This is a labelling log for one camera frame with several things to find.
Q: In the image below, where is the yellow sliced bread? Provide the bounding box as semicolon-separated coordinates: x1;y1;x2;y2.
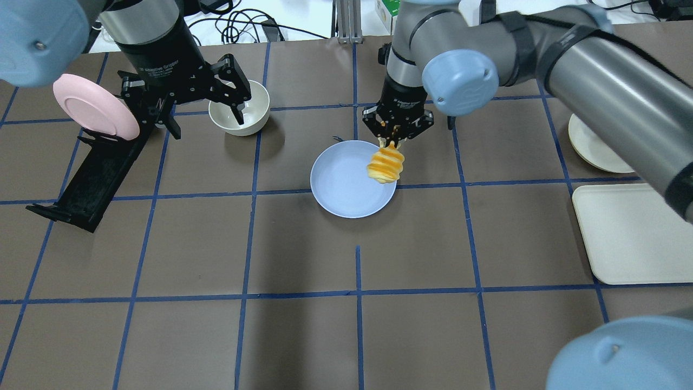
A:
367;141;406;184

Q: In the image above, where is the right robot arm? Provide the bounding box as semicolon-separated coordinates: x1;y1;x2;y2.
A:
362;1;692;389

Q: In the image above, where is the white round plate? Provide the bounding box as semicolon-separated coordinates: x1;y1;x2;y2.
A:
568;114;634;174

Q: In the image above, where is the blue plate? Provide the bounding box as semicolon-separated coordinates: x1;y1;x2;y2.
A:
310;140;396;219

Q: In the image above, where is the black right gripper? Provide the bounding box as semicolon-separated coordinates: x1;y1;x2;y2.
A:
362;76;435;148

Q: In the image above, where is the aluminium frame post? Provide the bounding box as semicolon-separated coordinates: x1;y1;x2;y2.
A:
331;0;363;44

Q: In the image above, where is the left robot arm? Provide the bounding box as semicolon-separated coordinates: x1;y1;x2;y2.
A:
2;1;252;139

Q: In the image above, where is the pink plate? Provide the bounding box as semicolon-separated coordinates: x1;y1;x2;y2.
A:
53;73;140;141

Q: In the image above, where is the white rectangular tray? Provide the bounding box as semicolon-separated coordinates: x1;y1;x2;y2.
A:
572;184;692;285

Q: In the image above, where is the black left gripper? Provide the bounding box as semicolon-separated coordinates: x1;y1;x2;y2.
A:
119;32;252;140

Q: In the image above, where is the cream bowl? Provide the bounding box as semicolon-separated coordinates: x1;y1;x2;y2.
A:
208;81;270;137

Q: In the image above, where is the black dish rack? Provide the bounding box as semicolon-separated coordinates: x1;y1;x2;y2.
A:
26;126;153;233

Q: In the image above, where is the green white box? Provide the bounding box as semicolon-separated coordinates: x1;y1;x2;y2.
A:
375;0;400;35

